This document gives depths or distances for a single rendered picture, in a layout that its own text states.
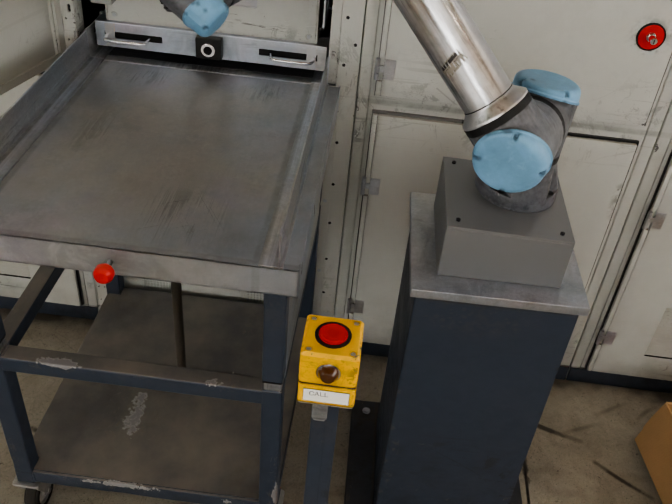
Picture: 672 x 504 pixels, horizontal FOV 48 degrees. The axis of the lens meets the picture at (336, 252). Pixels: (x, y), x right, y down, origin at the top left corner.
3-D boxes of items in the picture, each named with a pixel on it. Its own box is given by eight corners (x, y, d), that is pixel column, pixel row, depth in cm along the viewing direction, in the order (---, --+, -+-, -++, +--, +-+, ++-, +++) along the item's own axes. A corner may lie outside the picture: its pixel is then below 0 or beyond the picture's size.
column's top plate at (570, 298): (559, 214, 161) (562, 207, 159) (587, 317, 135) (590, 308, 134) (409, 198, 161) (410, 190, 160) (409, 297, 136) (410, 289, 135)
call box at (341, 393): (353, 411, 105) (360, 359, 99) (296, 403, 105) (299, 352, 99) (357, 368, 111) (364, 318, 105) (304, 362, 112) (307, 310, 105)
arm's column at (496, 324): (486, 437, 205) (555, 217, 160) (496, 538, 181) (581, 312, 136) (376, 425, 205) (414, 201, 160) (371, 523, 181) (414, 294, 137)
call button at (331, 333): (346, 353, 101) (347, 344, 100) (316, 349, 101) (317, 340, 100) (348, 332, 104) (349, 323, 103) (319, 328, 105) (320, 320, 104)
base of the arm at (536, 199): (540, 167, 149) (555, 123, 143) (566, 213, 138) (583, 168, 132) (466, 164, 147) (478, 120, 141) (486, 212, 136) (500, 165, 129)
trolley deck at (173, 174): (298, 298, 124) (299, 269, 121) (-71, 251, 126) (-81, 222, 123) (338, 109, 178) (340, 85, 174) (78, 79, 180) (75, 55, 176)
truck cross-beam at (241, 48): (325, 71, 176) (327, 47, 172) (97, 45, 178) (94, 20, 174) (327, 63, 180) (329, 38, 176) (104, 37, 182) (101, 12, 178)
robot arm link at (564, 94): (568, 139, 139) (592, 72, 130) (552, 174, 129) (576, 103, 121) (506, 119, 142) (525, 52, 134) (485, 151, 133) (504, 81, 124)
